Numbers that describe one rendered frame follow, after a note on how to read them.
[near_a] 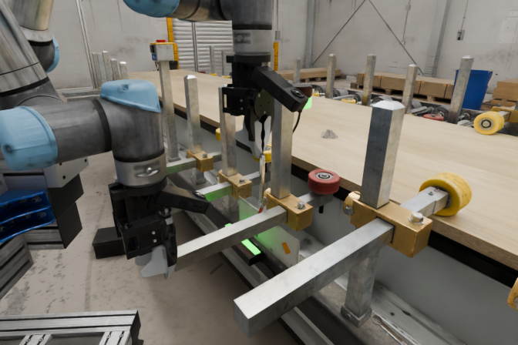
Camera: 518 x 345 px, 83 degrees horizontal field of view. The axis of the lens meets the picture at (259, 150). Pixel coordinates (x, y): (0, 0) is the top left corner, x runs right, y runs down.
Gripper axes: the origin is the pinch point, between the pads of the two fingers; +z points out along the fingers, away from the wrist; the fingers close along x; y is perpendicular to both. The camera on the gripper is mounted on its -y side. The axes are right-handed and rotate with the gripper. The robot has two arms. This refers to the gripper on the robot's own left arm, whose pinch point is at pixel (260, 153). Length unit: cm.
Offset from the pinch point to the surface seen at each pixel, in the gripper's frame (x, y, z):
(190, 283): -33, 66, 101
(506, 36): -749, -93, -25
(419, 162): -43, -27, 11
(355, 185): -18.9, -15.9, 11.4
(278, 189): -6.3, -1.0, 11.1
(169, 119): -33, 70, 11
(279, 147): -6.3, -0.9, 0.4
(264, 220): 2.0, -2.4, 14.9
